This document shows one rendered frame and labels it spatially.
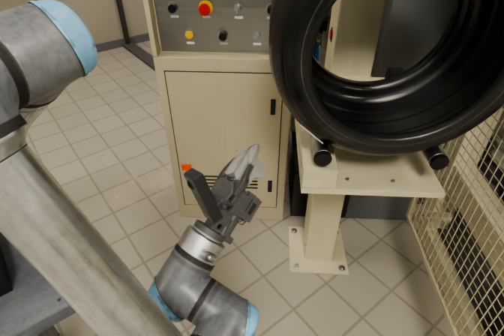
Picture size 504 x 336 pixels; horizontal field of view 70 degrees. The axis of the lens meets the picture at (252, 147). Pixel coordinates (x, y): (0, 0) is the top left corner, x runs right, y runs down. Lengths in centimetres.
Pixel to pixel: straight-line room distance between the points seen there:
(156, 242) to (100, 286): 137
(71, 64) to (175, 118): 107
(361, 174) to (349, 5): 47
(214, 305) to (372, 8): 87
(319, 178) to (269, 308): 86
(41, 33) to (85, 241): 27
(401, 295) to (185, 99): 125
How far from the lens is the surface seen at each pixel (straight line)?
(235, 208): 74
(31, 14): 57
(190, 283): 74
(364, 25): 115
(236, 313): 74
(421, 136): 89
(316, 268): 178
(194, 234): 73
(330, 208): 155
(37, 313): 110
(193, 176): 69
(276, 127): 156
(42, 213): 51
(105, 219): 210
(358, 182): 100
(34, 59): 53
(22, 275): 119
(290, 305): 168
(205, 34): 146
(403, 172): 108
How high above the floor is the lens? 145
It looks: 36 degrees down
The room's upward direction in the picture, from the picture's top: straight up
